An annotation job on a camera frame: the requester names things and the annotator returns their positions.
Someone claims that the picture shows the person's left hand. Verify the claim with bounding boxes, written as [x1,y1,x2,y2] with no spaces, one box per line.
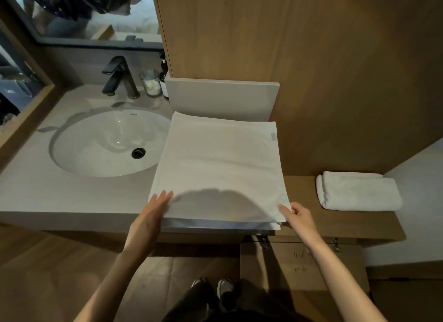
[123,190,174,255]

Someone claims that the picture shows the person's right hand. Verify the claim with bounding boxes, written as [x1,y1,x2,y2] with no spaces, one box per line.
[278,202,321,248]

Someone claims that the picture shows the wooden cabinet flap door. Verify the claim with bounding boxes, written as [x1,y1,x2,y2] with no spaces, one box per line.
[240,240,370,322]

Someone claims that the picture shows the white towel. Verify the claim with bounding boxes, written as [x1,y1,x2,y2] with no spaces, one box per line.
[315,171,403,212]
[148,111,291,231]

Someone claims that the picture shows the person's left forearm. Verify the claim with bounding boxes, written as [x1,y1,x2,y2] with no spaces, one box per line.
[74,244,153,322]

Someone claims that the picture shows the person's white shoe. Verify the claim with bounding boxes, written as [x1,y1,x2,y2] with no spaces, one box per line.
[190,276,208,292]
[216,278,236,301]

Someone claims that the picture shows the person's dark trousers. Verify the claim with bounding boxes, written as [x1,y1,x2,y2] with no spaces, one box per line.
[162,280,312,322]

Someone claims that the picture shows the wooden vanity base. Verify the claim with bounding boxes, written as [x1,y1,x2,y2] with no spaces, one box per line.
[47,230,243,245]

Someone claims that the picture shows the white oval sink basin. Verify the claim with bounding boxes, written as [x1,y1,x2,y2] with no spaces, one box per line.
[52,109,172,178]

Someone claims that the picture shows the glass jar with cotton pads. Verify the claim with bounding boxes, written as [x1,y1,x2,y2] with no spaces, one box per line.
[139,69,162,97]

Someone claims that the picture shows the grey stone backsplash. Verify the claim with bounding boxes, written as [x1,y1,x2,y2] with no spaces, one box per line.
[164,77,280,124]

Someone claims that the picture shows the dark pump bottle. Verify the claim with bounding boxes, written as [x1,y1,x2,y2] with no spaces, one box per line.
[159,54,170,99]

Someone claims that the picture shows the black faucet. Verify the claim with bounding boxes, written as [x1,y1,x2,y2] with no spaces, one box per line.
[102,55,141,100]

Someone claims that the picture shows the wooden back panel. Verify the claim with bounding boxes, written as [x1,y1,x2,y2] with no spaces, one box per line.
[151,0,443,176]

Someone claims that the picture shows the wall mirror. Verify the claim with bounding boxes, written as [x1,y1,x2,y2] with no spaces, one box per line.
[6,0,165,51]

